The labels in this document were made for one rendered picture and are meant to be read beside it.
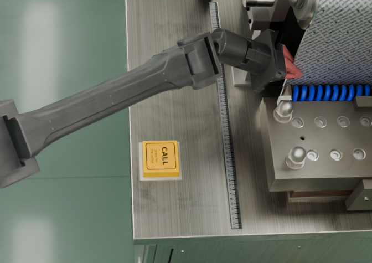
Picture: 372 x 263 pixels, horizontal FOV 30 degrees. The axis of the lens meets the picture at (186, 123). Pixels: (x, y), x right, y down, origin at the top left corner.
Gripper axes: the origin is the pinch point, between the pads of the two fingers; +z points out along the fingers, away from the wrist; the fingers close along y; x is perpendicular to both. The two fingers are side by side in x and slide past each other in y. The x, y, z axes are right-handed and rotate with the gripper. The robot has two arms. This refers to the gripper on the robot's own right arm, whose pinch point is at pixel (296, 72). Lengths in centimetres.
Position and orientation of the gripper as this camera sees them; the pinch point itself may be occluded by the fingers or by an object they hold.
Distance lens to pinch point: 133.0
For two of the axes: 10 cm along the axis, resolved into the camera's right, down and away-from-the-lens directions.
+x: 5.8, -4.1, -7.0
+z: 8.1, 2.2, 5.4
